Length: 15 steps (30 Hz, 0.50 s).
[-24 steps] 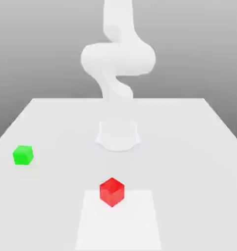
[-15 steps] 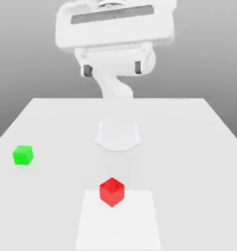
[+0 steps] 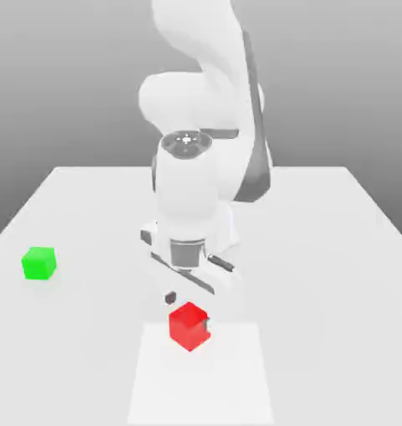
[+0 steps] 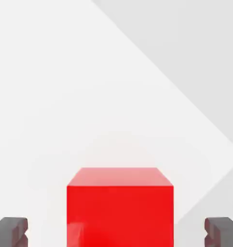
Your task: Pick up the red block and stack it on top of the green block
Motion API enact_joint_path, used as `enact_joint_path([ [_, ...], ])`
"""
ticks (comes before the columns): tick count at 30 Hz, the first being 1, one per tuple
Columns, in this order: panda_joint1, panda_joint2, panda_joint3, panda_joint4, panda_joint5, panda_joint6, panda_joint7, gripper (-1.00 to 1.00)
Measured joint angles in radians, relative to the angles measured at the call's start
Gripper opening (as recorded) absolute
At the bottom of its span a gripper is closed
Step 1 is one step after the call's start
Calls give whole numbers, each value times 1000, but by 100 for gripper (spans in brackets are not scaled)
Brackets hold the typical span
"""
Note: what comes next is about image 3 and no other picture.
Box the small green cube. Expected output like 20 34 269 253
21 245 57 281

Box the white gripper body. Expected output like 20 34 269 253
149 250 249 314

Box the small red cube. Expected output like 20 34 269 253
168 300 211 353

